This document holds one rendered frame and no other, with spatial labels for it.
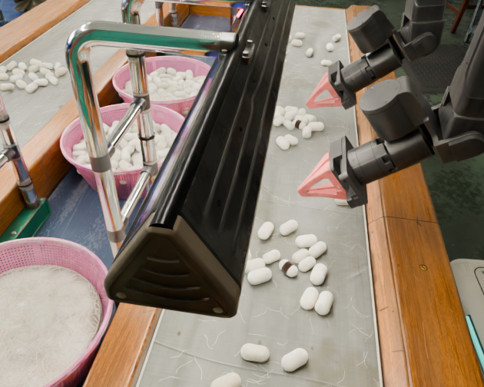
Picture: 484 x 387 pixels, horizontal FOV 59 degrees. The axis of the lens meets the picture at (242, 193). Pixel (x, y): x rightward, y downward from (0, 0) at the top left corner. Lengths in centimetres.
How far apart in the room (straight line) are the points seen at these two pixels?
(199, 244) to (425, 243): 56
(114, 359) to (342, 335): 30
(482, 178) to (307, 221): 172
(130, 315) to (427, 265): 44
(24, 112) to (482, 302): 130
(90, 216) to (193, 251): 68
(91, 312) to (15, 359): 11
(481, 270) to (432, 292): 81
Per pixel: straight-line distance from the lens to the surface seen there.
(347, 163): 63
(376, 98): 59
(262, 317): 63
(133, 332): 59
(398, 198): 82
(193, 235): 23
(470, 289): 142
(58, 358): 64
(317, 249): 69
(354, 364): 61
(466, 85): 57
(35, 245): 74
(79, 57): 46
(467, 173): 241
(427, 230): 78
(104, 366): 58
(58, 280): 72
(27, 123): 109
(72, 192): 96
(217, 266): 24
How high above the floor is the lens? 126
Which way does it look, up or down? 40 degrees down
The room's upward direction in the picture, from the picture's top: 3 degrees clockwise
